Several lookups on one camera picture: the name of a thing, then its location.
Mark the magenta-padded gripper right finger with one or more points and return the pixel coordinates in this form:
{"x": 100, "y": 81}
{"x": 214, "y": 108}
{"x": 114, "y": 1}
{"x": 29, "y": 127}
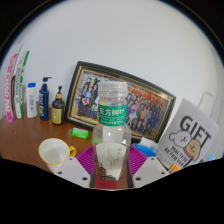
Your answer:
{"x": 150, "y": 169}

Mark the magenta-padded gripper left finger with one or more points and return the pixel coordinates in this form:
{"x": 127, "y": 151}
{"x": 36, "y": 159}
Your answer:
{"x": 71, "y": 169}

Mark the clear green-labelled drink bottle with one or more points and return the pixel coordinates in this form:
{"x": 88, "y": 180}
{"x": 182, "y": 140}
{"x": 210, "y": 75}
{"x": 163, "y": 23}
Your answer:
{"x": 112, "y": 133}

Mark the small orange patterned box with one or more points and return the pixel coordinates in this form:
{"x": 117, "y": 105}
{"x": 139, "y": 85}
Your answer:
{"x": 174, "y": 168}

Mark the white mug with yellow rim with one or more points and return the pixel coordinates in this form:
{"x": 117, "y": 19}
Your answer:
{"x": 53, "y": 151}

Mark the white paper gift bag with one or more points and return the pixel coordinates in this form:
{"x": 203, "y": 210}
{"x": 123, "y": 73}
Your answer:
{"x": 193, "y": 133}

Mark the amber pump bottle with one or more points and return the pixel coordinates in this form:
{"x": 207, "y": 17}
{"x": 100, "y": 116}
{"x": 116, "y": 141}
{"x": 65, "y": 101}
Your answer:
{"x": 57, "y": 111}

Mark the framed group photograph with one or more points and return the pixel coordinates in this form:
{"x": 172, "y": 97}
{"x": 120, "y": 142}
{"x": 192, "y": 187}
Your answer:
{"x": 146, "y": 106}

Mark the dark blue pump bottle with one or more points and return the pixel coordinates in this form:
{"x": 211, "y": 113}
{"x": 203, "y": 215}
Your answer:
{"x": 43, "y": 103}

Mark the white bottle with blue cap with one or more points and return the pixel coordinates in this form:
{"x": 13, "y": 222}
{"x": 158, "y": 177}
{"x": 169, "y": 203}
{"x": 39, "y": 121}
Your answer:
{"x": 31, "y": 101}

